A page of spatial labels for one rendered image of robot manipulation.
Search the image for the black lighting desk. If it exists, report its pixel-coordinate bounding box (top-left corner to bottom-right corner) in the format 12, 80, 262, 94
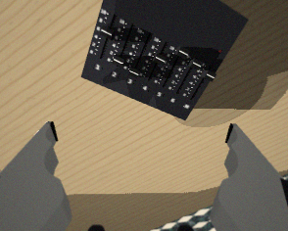
81, 0, 248, 120

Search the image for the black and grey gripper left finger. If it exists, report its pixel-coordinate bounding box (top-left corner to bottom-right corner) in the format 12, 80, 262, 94
0, 121, 72, 231

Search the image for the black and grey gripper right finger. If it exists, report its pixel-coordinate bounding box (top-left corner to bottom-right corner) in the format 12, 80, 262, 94
210, 123, 288, 231

